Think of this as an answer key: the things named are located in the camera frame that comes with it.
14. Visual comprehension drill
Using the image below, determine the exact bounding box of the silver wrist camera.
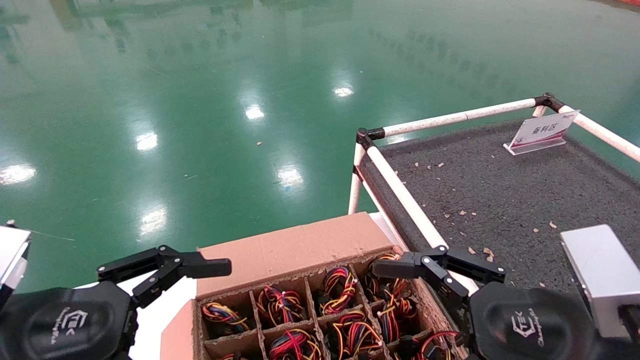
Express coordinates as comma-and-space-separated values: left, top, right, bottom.
0, 225, 32, 306
560, 224, 640, 343

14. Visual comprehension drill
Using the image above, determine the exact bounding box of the white pipe table frame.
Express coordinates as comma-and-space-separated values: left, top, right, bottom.
348, 92, 640, 296

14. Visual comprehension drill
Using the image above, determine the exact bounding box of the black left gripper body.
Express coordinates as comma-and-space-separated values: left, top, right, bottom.
0, 281, 138, 360

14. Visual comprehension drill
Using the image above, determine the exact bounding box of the brown cardboard divider box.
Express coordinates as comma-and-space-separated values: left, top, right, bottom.
160, 212, 473, 360

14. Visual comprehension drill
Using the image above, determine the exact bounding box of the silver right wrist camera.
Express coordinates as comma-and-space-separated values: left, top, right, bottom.
560, 224, 640, 343

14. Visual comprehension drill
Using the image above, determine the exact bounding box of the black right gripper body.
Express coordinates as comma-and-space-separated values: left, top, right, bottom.
469, 281, 603, 360

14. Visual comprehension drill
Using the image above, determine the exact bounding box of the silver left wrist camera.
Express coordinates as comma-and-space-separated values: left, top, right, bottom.
0, 225, 32, 306

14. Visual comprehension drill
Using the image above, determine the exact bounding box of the clear acrylic sign placard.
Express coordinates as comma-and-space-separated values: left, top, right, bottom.
503, 110, 581, 156

